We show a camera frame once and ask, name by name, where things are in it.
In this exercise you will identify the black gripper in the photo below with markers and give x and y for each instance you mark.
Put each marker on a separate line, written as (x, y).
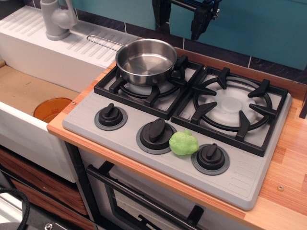
(204, 12)

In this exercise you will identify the black stove knob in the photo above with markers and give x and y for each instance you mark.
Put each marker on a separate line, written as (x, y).
(153, 137)
(110, 118)
(211, 160)

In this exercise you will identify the black oven door handle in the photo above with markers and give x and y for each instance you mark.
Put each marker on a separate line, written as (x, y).
(102, 174)

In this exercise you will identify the black burner grate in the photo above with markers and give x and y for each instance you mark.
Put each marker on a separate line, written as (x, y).
(160, 100)
(244, 113)

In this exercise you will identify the black middle stove knob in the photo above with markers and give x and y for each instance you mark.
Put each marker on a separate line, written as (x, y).
(153, 137)

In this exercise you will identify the stainless steel pan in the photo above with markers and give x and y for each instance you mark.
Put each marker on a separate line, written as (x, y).
(143, 62)

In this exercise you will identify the grey toy stove top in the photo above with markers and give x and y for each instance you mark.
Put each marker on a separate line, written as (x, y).
(239, 185)

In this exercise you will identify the black right burner grate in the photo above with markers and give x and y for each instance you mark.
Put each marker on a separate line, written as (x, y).
(244, 113)

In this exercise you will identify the wooden drawer fronts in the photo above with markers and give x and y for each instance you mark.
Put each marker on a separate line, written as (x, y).
(45, 190)

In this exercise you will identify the grey toy faucet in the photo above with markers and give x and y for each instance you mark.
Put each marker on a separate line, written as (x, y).
(58, 21)

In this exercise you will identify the black left stove knob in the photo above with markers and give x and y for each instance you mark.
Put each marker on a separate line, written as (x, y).
(110, 118)

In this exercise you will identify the green toy cauliflower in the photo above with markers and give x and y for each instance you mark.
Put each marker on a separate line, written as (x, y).
(183, 143)

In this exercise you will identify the black left burner grate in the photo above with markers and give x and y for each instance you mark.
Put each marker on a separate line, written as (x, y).
(160, 100)

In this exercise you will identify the black right stove knob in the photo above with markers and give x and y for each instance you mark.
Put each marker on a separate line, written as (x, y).
(211, 160)

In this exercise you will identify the oven door with window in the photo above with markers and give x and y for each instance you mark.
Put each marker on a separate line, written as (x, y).
(135, 203)

